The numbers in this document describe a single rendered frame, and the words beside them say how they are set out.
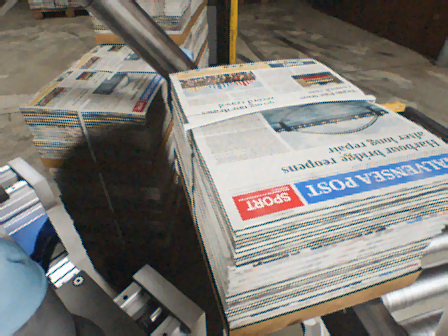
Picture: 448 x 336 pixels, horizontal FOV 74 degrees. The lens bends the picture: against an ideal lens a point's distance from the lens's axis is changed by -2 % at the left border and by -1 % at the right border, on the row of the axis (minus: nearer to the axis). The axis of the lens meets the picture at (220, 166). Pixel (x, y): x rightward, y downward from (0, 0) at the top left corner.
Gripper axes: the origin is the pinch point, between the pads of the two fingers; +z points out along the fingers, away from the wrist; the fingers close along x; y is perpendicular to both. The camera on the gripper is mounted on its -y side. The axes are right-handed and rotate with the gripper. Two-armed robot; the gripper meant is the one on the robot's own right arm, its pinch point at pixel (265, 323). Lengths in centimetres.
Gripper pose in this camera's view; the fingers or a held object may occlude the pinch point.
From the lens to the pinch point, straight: 47.8
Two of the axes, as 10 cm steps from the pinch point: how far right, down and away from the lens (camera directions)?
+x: -9.6, 1.9, -1.9
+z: -2.7, -6.1, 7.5
